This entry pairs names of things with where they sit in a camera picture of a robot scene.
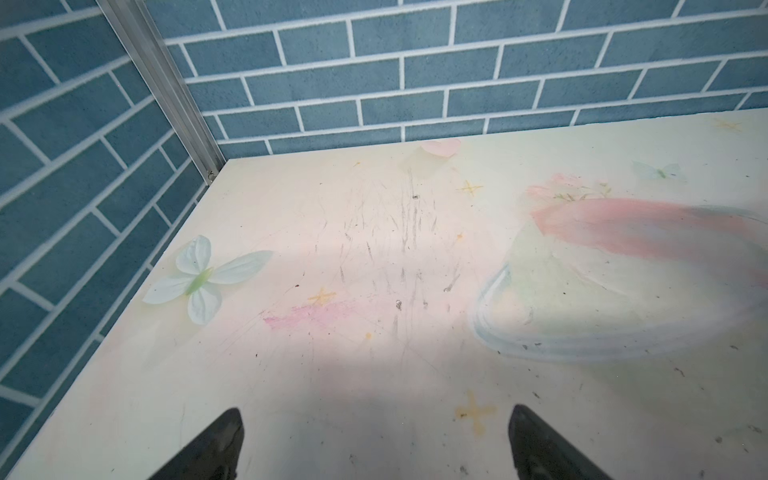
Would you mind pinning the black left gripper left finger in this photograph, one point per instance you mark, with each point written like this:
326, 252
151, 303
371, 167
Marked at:
213, 454

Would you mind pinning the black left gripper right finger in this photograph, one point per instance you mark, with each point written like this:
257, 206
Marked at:
540, 452

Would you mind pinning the aluminium left corner post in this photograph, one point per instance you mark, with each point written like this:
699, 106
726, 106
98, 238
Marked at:
132, 24

